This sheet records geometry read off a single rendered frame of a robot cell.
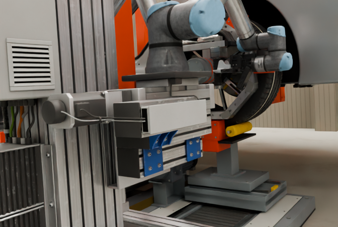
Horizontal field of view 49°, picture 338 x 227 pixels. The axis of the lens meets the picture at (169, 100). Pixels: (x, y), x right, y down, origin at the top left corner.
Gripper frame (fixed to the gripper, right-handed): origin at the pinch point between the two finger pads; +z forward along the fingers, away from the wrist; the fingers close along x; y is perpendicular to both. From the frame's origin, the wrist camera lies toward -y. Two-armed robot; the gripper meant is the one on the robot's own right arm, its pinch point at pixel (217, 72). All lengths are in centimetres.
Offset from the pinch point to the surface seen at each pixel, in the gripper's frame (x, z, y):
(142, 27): -264, 252, 82
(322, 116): -403, 41, -62
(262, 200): -22, -11, -68
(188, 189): -22, 35, -67
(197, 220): -5, 19, -77
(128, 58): 0, 56, 12
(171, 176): -7, 36, -56
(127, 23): -1, 56, 31
